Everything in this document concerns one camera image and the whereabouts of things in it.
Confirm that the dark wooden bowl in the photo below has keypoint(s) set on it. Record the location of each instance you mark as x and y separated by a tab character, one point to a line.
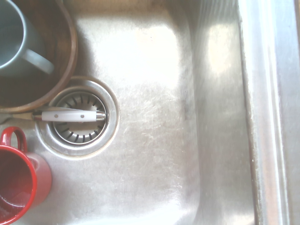
73	51

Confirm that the metal sink drain strainer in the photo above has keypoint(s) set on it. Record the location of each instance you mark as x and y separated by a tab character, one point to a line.
79	138

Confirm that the grey ceramic mug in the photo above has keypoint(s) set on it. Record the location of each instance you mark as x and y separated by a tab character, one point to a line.
35	59

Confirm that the red ceramic mug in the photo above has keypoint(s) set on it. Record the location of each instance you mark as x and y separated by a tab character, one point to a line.
39	173

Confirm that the stainless steel double sink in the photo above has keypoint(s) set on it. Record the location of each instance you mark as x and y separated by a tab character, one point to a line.
164	140

